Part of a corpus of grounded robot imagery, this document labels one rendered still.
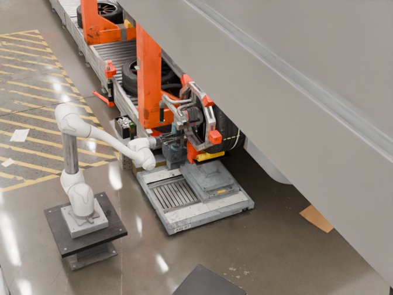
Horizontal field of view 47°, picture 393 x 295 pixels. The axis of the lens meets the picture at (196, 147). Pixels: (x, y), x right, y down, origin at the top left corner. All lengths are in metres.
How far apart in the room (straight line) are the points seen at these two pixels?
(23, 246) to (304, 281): 2.23
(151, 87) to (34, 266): 1.71
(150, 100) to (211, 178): 0.88
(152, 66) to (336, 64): 3.67
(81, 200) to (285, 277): 1.66
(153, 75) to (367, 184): 3.72
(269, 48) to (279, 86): 0.02
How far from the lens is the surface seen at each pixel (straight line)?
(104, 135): 3.18
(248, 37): 0.23
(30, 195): 4.36
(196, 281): 3.15
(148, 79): 3.87
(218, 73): 0.25
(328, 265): 3.89
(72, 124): 3.03
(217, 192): 4.01
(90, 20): 5.64
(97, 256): 3.73
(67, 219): 3.54
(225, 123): 3.47
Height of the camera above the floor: 2.85
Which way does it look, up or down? 37 degrees down
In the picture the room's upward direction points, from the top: 4 degrees clockwise
